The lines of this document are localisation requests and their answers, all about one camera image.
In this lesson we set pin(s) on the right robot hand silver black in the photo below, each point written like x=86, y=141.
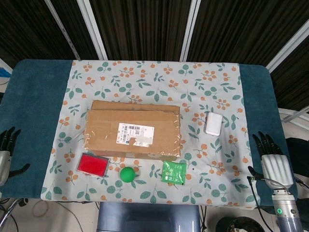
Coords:
x=275, y=166

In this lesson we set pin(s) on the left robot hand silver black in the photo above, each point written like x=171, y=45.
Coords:
x=6, y=154

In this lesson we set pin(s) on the brown cardboard box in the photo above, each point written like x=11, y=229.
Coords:
x=108, y=130

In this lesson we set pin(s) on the white metal rack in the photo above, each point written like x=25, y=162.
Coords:
x=293, y=116

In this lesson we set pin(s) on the teal table cover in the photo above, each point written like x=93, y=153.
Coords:
x=36, y=108

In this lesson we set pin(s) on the black round bin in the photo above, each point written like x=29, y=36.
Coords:
x=239, y=224

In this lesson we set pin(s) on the white plastic case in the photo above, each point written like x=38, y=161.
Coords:
x=213, y=123

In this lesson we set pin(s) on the red ink pad case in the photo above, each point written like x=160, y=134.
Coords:
x=93, y=164

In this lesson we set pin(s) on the green tea sachet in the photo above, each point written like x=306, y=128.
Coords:
x=173, y=172

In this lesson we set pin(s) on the green ball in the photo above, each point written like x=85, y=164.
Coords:
x=128, y=174

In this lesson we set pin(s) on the blue-grey robot torso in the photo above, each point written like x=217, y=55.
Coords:
x=147, y=217

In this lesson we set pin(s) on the floral leaf tablecloth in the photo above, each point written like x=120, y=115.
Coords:
x=154, y=82

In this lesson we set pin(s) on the white partition frame post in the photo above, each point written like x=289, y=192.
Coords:
x=190, y=29
x=93, y=29
x=288, y=44
x=63, y=30

